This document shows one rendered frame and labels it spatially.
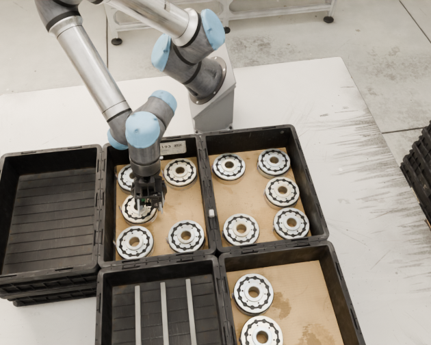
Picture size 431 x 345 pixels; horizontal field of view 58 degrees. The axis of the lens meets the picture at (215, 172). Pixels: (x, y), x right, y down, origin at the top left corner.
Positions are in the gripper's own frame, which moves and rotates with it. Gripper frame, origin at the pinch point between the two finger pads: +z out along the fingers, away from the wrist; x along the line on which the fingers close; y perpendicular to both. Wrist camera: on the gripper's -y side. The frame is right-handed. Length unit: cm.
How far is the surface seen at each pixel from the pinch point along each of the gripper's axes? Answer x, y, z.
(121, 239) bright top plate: -8.5, 9.6, 1.2
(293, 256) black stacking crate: 37.0, 22.6, -3.3
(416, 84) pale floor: 182, -126, 57
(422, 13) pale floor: 222, -202, 45
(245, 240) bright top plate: 25.7, 15.2, -1.2
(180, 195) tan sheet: 9.4, -4.0, 1.1
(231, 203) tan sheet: 24.3, 1.1, 0.4
